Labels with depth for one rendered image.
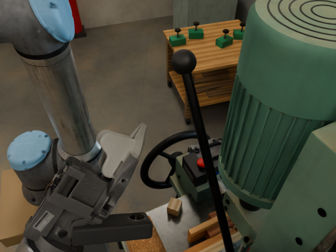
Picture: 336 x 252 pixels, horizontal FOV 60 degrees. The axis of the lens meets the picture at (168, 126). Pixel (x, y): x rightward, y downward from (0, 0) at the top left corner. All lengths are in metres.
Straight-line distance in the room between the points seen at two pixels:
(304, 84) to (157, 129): 1.97
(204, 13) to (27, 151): 2.16
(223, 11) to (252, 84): 2.57
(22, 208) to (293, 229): 1.04
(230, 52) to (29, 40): 1.69
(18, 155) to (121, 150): 0.71
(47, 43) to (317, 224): 0.56
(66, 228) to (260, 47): 0.34
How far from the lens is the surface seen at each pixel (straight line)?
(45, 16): 0.61
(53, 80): 0.72
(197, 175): 0.79
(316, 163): 0.37
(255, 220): 0.68
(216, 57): 2.09
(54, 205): 0.43
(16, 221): 1.28
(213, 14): 2.90
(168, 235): 0.82
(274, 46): 0.34
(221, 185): 0.83
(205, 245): 0.77
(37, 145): 1.09
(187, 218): 0.84
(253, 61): 0.37
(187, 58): 0.39
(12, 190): 1.36
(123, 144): 0.41
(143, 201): 1.90
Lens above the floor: 1.66
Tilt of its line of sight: 46 degrees down
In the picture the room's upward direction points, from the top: straight up
